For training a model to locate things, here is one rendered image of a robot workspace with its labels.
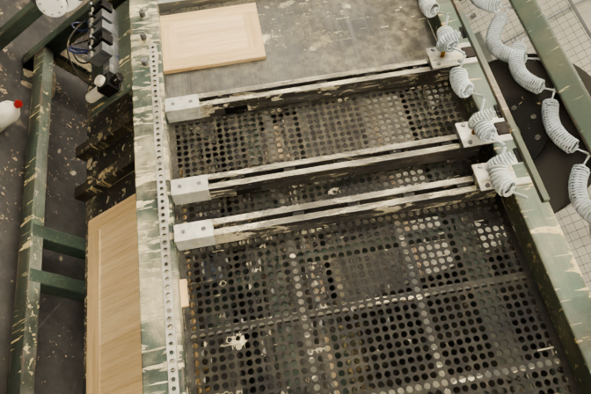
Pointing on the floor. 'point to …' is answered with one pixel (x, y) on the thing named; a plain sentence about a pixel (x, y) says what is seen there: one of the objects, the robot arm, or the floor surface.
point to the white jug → (9, 113)
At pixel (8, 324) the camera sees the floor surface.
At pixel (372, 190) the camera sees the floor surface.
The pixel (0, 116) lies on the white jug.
